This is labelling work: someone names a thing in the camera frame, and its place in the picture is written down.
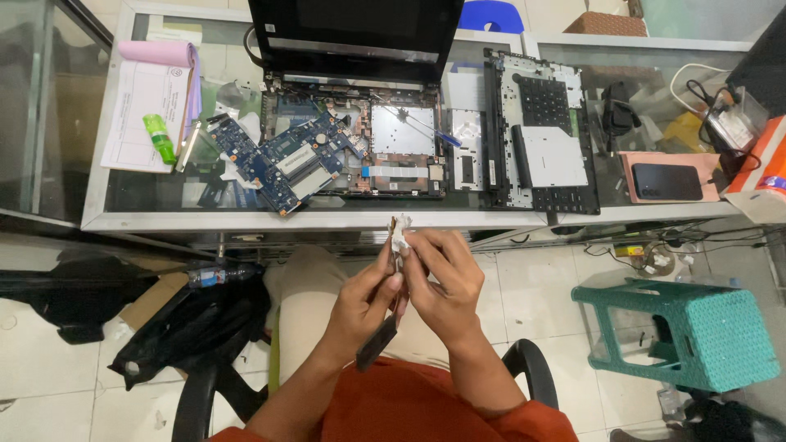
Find person's right hand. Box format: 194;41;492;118
398;229;487;354

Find person's left hand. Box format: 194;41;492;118
328;242;409;364

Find white tissue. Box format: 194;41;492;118
391;214;414;254

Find person's beige trousers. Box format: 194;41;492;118
263;244;512;394

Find person's orange shirt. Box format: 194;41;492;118
208;355;579;442

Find clear plastic water bottle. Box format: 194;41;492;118
187;262;266;290

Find silver metal cover plate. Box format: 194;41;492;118
447;108;486;192

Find opened laptop base chassis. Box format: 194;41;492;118
260;72;450;200

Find black bag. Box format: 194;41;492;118
107;275;273;392

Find blue laptop motherboard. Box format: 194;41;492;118
206;110;370;217

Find long black laptop battery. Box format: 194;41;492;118
481;58;507;210

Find silver optical drive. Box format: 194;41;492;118
512;125;590;189

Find brown cardboard sheet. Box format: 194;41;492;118
118;273;190;333

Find upturned laptop keyboard cover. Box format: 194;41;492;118
484;48;601;216

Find black smartphone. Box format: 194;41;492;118
631;162;705;202

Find black power adapter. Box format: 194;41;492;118
601;81;643;137

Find green plastic bottle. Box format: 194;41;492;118
142;113;178;166

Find green plastic stool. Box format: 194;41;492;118
570;277;782;394

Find black laptop screen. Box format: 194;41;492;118
247;0;465;86

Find blue plastic stool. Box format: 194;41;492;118
457;0;526;35

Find black cloth heap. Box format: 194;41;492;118
0;254;143;346

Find pink notebook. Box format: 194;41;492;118
619;151;722;204

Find pink receipt book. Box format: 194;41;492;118
100;40;203;174

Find brown woven basket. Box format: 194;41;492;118
562;10;649;38

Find orange cardboard box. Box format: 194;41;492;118
722;115;786;224

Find glass display cabinet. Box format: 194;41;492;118
0;0;115;229

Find black monitor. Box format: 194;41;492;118
726;23;786;119

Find blue handled screwdriver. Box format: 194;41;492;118
375;92;463;149

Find tangle of black floor cables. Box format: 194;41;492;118
582;225;770;278

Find silver metal bracket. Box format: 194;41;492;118
174;119;203;173

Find white cable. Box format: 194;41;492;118
669;63;733;116

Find clear plastic box with cables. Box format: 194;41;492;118
699;86;770;156

